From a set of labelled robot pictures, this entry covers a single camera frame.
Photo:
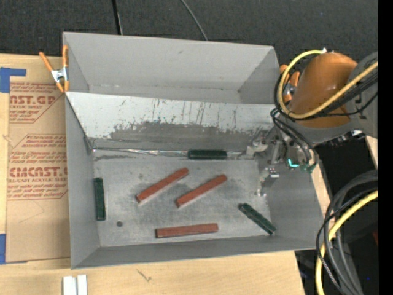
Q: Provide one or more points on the red-brown flat block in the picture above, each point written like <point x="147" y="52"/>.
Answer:
<point x="201" y="190"/>
<point x="162" y="185"/>
<point x="186" y="230"/>

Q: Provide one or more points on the grey metal bin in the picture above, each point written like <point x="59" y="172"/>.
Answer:
<point x="172" y="72"/>

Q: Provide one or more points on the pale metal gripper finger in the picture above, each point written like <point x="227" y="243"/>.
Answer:
<point x="257" y="148"/>
<point x="267" y="180"/>

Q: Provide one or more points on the dark green flat block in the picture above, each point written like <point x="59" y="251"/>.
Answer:
<point x="99" y="199"/>
<point x="257" y="218"/>
<point x="207" y="154"/>

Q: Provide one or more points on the brown cardboard board, red print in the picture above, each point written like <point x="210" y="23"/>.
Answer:
<point x="33" y="220"/>

